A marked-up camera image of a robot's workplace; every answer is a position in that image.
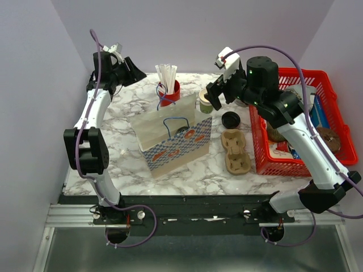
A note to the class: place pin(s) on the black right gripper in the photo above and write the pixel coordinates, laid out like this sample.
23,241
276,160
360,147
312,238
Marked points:
213,89

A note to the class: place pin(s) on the white wrapped straws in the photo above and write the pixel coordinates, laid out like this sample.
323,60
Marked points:
167,78

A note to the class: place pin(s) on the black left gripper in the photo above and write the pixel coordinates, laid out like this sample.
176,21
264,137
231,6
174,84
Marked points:
134,75

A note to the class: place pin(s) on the black plastic cup lid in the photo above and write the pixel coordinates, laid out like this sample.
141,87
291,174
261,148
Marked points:
182,129

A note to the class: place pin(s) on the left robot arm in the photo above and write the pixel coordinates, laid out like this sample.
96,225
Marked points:
86,149

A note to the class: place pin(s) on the green round sponge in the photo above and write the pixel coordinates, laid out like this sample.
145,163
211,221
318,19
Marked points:
274,135

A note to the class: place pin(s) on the brown round cake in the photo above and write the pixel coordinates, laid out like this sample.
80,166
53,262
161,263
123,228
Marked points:
331,139

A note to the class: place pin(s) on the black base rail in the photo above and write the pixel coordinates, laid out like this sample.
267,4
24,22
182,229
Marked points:
175,215

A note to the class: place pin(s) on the aluminium frame rail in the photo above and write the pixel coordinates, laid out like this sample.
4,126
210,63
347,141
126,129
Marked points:
81,216

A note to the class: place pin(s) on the brown pulp cup carrier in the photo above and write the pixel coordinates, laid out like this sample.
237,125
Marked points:
237,161

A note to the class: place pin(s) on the black lid stack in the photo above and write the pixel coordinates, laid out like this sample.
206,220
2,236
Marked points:
230,120

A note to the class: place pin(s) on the red plastic basket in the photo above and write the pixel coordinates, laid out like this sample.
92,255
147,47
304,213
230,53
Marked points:
267,165

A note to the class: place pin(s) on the crumpled silver snack bag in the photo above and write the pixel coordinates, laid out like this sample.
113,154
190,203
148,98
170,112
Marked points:
309,92

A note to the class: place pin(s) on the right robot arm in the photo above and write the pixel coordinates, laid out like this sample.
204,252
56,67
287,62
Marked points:
257,86

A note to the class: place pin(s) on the blue package in basket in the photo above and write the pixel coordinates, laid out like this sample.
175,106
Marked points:
317,114

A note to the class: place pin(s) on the red plastic straw holder cup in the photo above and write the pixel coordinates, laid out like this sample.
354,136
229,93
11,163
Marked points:
167,99

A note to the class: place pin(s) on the checkered paper takeout bag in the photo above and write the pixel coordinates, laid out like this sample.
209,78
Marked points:
162,149

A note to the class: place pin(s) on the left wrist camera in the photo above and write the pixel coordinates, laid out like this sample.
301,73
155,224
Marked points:
115,50

